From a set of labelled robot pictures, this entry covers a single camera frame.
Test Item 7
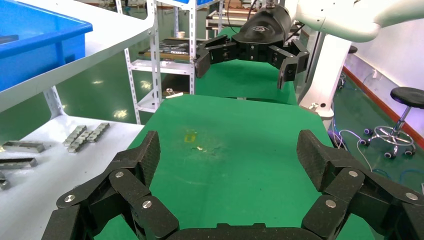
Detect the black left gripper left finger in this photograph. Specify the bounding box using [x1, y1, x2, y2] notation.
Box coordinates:
[41, 130, 180, 240]

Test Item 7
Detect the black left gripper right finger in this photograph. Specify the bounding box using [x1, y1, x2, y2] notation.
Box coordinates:
[295, 129, 424, 240]

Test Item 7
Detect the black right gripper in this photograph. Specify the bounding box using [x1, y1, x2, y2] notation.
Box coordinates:
[194, 3, 311, 90]

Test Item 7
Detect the green table mat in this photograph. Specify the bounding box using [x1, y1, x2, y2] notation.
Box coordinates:
[94, 94, 377, 240]
[195, 26, 298, 106]

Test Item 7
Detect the white robot torso column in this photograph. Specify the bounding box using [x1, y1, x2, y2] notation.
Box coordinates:
[298, 33, 353, 121]

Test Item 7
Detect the white slotted storage rack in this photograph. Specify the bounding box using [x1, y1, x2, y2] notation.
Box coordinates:
[115, 0, 226, 125]

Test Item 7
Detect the black tool tray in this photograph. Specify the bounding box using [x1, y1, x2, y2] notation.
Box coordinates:
[138, 38, 200, 62]

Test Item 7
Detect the black round stool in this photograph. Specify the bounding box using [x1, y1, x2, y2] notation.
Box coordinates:
[359, 86, 424, 161]

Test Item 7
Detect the large blue plastic bin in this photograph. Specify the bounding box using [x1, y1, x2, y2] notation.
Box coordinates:
[0, 0, 94, 93]

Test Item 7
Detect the white tube frame cart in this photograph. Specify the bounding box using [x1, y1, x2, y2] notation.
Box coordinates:
[205, 6, 259, 39]

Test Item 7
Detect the white floor cable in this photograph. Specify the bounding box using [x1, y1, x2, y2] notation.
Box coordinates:
[331, 128, 374, 173]

